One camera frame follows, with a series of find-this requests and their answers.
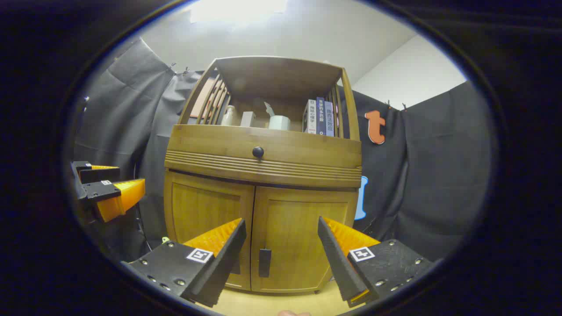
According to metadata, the dark blue book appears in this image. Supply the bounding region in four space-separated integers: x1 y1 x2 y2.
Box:
316 97 326 135

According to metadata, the black door handle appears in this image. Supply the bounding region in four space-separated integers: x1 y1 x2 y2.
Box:
259 248 272 278

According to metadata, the light blue book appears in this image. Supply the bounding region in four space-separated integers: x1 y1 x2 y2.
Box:
325 101 335 137

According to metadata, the white cup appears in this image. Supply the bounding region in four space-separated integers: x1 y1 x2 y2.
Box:
268 115 291 131

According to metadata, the black backdrop cloth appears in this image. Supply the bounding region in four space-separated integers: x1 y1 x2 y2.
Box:
72 39 492 264

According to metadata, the wooden shoe cabinet door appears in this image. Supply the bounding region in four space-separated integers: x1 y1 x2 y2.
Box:
251 187 358 294
165 171 255 291

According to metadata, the wooden cabinet drawer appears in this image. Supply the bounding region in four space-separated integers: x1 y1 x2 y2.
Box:
165 125 363 189

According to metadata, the wooden double-door shoe cabinet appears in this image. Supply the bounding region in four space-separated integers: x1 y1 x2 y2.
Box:
163 56 363 294

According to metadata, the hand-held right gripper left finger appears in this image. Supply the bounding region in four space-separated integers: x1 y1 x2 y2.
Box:
121 218 247 308

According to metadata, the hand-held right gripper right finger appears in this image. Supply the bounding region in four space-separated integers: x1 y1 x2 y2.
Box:
318 216 433 308

